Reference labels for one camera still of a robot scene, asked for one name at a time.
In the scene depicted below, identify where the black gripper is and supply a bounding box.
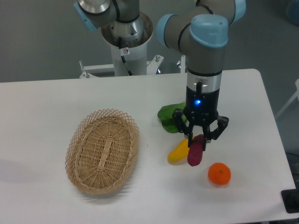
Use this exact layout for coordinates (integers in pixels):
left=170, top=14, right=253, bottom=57
left=172, top=87, right=229, bottom=151

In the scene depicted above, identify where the purple sweet potato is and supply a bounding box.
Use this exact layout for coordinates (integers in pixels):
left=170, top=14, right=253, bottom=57
left=187, top=134, right=205, bottom=167

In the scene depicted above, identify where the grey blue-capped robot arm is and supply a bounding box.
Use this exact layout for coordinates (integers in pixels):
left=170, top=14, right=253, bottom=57
left=74, top=0, right=246, bottom=147

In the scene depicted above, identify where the woven wicker basket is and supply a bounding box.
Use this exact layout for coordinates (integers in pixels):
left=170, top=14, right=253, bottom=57
left=65, top=109, right=140, bottom=195

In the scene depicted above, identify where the yellow mango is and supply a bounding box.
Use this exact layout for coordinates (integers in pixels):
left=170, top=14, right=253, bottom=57
left=167, top=139, right=189, bottom=164

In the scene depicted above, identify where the green bok choy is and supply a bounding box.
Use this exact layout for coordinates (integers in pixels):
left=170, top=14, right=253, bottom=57
left=157, top=102, right=185, bottom=133

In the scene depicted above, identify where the orange tangerine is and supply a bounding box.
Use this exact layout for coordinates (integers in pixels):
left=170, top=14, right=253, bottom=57
left=208, top=162, right=231, bottom=185

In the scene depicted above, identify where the black box at table edge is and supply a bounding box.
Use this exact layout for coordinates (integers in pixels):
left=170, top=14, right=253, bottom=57
left=281, top=189, right=299, bottom=214

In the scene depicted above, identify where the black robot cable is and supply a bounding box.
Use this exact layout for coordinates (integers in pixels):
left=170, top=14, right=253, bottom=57
left=118, top=37, right=134, bottom=77

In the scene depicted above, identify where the white table leg frame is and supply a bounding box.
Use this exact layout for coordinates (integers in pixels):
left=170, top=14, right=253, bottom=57
left=274, top=79, right=299, bottom=119

